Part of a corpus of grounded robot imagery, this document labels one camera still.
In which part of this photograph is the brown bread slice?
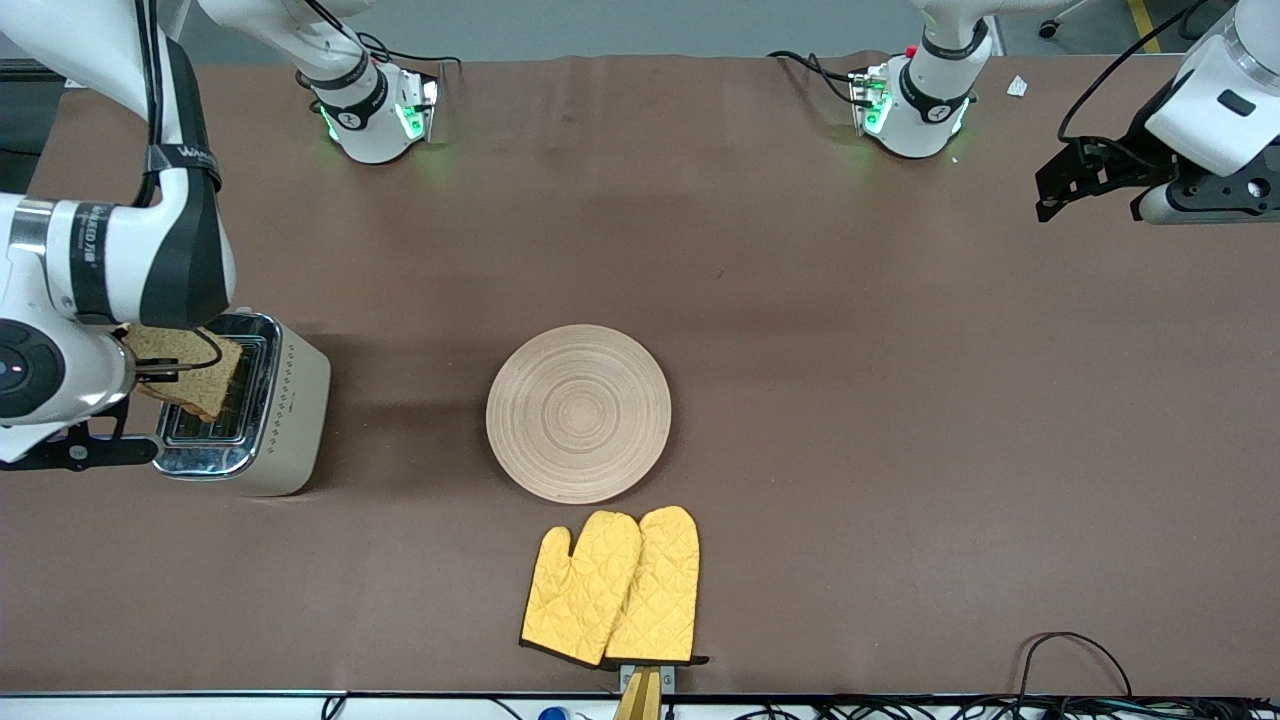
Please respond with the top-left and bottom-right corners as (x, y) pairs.
(120, 323), (247, 424)

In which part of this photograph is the round wooden plate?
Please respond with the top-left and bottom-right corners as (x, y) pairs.
(485, 323), (673, 506)

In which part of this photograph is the beige chrome two-slot toaster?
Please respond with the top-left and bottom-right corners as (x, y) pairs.
(150, 312), (332, 498)

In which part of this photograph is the yellow quilted oven mitt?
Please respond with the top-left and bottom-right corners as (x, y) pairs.
(520, 510), (643, 669)
(603, 505), (710, 669)

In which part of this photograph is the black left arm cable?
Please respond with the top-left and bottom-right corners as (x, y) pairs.
(1057, 0), (1213, 147)

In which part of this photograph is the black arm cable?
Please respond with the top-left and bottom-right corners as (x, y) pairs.
(133, 0), (225, 373)
(1057, 0), (1213, 147)

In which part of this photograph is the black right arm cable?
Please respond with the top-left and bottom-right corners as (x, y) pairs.
(133, 0), (225, 373)

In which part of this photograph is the black base power cable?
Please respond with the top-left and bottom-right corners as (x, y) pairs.
(345, 30), (464, 73)
(767, 49), (873, 107)

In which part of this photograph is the black looped cable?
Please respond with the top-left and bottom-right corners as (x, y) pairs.
(1017, 631), (1134, 701)

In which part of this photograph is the black cable bundle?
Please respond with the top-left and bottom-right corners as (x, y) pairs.
(738, 694), (1280, 720)

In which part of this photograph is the wooden clamp with metal bracket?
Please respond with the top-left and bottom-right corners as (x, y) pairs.
(613, 663), (678, 720)

